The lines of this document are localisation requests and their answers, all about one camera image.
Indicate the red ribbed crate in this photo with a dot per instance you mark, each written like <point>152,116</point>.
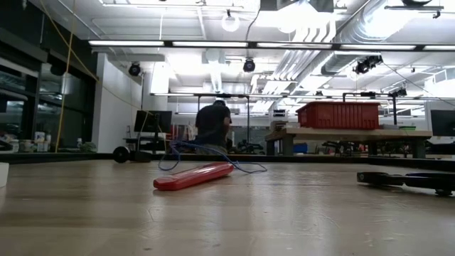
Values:
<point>337,115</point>

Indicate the black pole-mounted device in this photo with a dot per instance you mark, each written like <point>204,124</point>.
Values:
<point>399,92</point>

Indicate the black ceiling spotlight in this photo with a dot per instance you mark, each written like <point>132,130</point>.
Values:
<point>134,69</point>
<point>249,65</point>

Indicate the green box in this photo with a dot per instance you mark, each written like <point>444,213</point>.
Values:
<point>407,127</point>

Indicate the white container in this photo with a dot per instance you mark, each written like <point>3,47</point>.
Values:
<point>40,142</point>

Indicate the white round ceiling lamp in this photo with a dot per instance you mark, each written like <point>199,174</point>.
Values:
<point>230,22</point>

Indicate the white tape roll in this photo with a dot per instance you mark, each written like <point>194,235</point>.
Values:
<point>3,174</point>

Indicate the wooden-top table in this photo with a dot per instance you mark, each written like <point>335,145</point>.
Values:
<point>355,134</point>

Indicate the blue bin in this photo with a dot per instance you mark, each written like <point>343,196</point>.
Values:
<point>300,148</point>

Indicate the black ceiling camera cluster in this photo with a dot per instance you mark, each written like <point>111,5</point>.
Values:
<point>366,64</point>

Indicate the black monitor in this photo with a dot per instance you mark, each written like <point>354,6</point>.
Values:
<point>153,121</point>
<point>443,122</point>

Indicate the long ceiling light bar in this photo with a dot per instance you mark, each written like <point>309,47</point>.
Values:
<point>213,44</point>

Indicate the person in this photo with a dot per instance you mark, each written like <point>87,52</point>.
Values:
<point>213,122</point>

